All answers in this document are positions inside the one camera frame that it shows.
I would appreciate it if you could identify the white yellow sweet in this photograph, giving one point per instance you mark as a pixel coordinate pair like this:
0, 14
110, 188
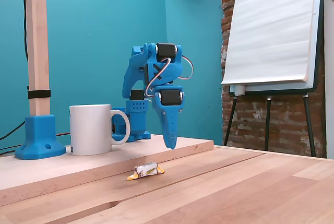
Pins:
146, 170

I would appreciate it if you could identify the white ceramic mug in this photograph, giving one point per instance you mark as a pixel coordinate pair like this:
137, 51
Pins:
90, 130

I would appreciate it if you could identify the light wooden base board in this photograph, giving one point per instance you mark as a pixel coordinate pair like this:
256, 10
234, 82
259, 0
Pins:
193, 144

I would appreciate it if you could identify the white flipchart paper pad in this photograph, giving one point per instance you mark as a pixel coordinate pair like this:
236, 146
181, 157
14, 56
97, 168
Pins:
268, 25

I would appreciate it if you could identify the flipchart easel with legs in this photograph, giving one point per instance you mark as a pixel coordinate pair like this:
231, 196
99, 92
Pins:
316, 38

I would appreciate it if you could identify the blue printed post base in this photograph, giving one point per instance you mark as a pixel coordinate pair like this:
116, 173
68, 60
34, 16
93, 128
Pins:
39, 140

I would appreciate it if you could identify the wooden camera post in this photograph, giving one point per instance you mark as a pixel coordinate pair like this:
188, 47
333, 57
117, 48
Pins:
37, 38

